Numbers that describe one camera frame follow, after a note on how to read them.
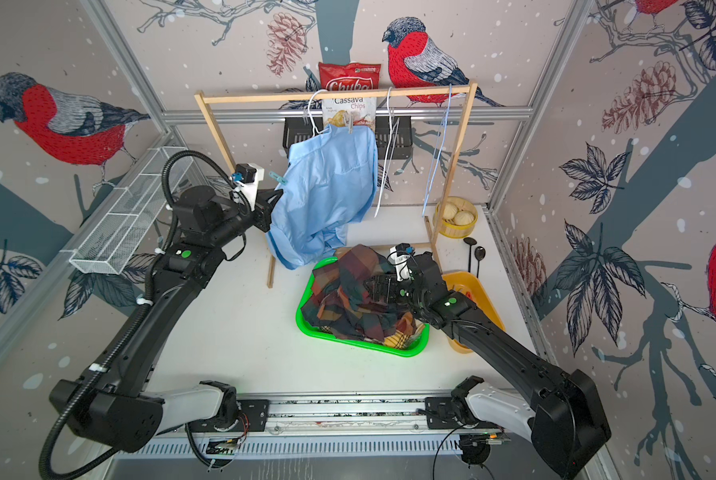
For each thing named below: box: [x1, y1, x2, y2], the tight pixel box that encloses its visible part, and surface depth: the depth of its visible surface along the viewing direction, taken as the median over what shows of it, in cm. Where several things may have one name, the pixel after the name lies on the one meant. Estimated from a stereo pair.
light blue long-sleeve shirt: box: [267, 125, 378, 271], surface depth 81 cm
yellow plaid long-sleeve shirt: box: [383, 324, 425, 349], surface depth 81 cm
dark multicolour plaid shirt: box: [301, 244, 414, 342], surface depth 83 cm
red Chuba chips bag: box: [318, 62, 381, 91], surface depth 87 cm
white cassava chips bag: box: [322, 97, 377, 131], surface depth 87 cm
